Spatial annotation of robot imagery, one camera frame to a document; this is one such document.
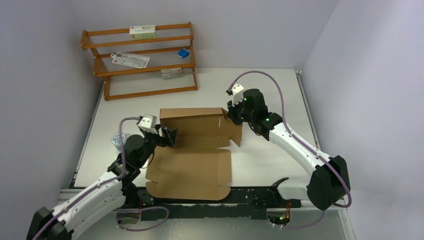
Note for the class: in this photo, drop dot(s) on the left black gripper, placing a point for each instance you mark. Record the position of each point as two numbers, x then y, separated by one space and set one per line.
170 138

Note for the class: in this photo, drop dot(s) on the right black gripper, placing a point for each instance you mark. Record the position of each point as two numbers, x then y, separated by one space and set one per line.
231 112

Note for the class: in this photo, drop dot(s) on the brown cardboard box sheet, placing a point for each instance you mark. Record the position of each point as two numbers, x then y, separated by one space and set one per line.
199 165

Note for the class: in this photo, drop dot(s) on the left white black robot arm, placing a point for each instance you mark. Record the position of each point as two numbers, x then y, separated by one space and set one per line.
111 191

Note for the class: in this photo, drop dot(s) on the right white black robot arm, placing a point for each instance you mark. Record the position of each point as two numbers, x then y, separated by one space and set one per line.
328 175

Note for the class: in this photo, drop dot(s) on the small white box lower shelf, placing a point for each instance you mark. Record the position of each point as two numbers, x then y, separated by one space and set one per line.
171 73

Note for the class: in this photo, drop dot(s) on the small blue box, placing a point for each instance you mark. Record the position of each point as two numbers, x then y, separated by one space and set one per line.
183 53

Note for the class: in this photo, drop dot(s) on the white green box top shelf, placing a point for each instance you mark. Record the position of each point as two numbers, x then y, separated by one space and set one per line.
142 32

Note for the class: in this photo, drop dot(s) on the blue white patterned round tape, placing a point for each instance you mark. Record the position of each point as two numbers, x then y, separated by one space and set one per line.
118 140

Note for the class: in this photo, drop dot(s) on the orange wooden shelf rack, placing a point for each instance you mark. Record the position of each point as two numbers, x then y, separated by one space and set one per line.
121 82

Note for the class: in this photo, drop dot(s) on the clear plastic package red label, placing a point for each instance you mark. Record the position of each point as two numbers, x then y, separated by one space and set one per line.
130 60

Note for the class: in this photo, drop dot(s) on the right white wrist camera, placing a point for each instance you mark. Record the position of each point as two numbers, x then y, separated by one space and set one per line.
237 93

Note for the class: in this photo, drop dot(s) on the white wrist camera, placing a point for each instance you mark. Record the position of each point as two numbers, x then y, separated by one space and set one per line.
147 123
237 93

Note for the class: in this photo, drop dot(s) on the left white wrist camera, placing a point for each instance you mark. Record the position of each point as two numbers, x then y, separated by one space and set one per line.
147 123

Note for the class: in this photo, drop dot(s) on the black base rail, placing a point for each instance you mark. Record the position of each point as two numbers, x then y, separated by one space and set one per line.
242 201

